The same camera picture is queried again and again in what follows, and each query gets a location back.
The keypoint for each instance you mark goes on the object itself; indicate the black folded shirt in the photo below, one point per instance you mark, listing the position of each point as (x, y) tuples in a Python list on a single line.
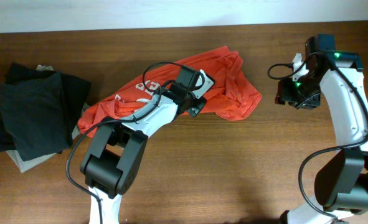
[(39, 110)]

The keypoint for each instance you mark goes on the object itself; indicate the orange soccer t-shirt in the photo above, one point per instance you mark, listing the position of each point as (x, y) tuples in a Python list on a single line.
[(232, 97)]

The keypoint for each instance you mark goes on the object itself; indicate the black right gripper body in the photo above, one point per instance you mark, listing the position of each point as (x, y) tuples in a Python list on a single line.
[(306, 101)]

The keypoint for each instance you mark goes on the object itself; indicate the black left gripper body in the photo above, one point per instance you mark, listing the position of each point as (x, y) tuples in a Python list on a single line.
[(198, 106)]

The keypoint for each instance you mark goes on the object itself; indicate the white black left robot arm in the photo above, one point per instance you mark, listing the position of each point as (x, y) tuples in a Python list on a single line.
[(112, 161)]

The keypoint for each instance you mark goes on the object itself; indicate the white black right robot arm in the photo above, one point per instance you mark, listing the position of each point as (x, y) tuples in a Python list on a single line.
[(341, 186)]

